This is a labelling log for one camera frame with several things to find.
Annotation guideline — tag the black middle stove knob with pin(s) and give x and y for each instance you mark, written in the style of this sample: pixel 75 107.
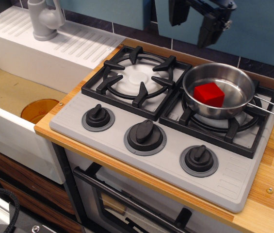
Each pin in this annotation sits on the black middle stove knob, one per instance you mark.
pixel 145 138

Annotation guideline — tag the grey stove top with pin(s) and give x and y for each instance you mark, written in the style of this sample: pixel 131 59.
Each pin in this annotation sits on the grey stove top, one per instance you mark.
pixel 228 187

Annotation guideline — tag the oven door with handle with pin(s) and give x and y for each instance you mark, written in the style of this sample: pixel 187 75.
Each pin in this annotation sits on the oven door with handle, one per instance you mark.
pixel 126 206

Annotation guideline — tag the stainless steel pan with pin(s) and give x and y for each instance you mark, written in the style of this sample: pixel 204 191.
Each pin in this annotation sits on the stainless steel pan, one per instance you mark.
pixel 237 86

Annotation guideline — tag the black right stove knob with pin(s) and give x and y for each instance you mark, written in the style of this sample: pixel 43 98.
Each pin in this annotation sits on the black right stove knob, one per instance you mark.
pixel 199 161

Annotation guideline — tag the black right burner grate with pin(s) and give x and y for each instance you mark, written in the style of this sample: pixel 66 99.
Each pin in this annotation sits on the black right burner grate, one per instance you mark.
pixel 241 134

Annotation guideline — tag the red cube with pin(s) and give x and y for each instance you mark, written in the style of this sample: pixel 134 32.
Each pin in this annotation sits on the red cube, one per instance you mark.
pixel 209 94

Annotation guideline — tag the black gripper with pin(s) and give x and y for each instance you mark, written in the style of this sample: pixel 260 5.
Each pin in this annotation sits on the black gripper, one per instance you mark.
pixel 216 19

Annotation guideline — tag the wooden drawer front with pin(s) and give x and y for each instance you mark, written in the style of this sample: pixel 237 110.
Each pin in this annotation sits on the wooden drawer front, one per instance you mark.
pixel 40 196

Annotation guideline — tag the grey toy faucet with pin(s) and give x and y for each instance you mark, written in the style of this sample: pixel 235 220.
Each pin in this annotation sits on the grey toy faucet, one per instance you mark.
pixel 45 21

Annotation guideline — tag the black left burner grate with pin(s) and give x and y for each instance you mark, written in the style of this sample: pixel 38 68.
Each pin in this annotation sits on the black left burner grate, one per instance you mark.
pixel 137 81

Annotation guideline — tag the black burner grate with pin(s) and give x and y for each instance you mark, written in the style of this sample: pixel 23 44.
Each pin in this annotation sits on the black burner grate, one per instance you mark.
pixel 241 134
pixel 137 81

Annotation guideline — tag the black left stove knob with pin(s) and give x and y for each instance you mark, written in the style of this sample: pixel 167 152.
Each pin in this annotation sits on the black left stove knob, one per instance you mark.
pixel 98 119

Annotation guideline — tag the black stove knob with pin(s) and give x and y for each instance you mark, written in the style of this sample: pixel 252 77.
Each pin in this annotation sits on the black stove knob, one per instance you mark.
pixel 145 138
pixel 98 119
pixel 199 161

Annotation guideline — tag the white sink unit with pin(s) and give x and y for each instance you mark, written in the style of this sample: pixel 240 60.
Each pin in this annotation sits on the white sink unit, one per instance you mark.
pixel 32 70

